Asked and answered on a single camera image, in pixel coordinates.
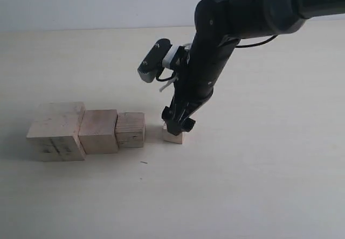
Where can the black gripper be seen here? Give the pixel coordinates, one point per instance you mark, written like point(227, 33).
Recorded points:
point(207, 58)

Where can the smallest wooden cube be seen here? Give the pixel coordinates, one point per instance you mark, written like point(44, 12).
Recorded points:
point(168, 137)

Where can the third largest wooden cube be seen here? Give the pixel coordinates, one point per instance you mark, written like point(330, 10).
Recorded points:
point(130, 130)

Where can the second largest wooden cube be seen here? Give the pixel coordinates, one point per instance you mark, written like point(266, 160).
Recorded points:
point(97, 131)

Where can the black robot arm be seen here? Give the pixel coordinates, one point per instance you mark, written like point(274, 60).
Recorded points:
point(220, 26)

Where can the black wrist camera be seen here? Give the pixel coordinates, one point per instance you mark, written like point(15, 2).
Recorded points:
point(163, 55)

